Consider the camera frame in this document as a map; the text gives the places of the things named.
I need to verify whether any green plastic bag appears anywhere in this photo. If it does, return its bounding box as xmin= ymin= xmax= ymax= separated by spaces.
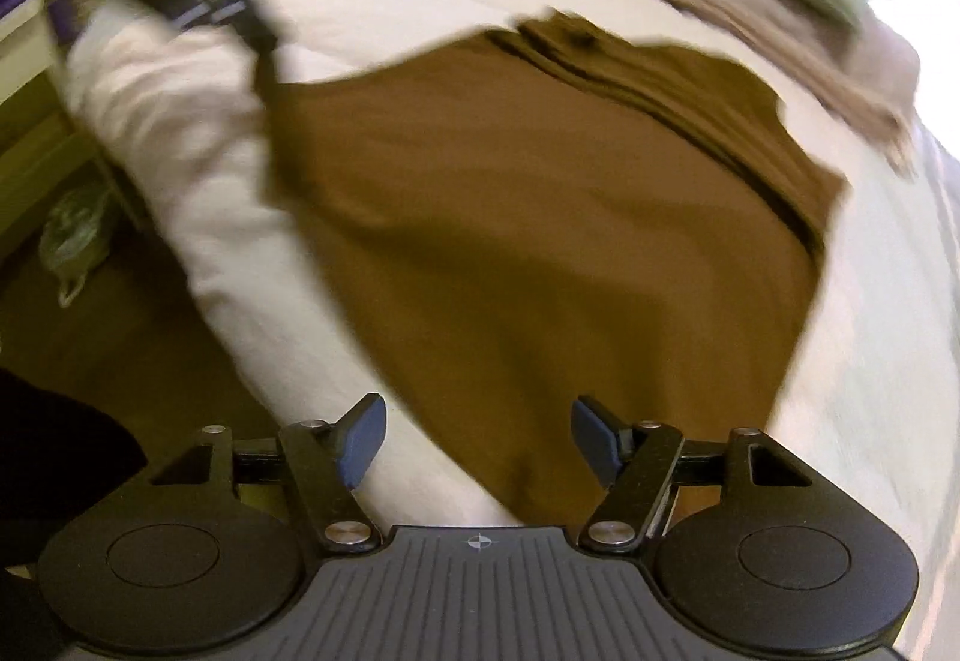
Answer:
xmin=37 ymin=182 xmax=116 ymax=308

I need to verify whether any grey pink striped blanket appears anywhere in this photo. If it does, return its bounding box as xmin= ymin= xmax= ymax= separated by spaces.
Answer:
xmin=65 ymin=0 xmax=958 ymax=659

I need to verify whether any brown shirt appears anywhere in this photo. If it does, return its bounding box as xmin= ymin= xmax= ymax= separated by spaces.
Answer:
xmin=254 ymin=13 xmax=846 ymax=528

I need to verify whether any beige folded cloth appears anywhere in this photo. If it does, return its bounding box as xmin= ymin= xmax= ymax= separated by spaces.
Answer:
xmin=665 ymin=0 xmax=921 ymax=172

